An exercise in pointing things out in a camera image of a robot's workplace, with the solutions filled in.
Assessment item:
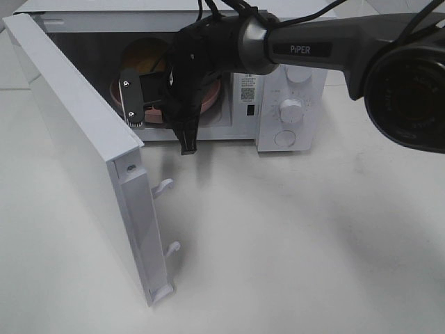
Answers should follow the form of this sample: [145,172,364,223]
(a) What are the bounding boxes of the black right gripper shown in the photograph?
[161,28,214,155]

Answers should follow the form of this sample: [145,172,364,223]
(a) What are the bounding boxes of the pink round plate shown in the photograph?
[108,79,222,125]

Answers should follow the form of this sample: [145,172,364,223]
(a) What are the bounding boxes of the white microwave door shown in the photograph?
[4,14,180,305]

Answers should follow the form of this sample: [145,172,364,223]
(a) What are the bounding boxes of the toy burger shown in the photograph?
[120,38,170,74]

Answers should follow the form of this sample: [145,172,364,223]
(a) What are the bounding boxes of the round white door button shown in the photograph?
[274,130,296,148]

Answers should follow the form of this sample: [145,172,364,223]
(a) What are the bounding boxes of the white timer knob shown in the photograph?
[279,98,305,124]

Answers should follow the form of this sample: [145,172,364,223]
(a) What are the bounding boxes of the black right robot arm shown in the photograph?
[160,12,444,155]

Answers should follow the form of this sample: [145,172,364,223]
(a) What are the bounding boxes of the upper white power knob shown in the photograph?
[285,65,312,84]

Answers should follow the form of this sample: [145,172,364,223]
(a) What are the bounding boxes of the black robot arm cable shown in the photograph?
[194,0,445,39]

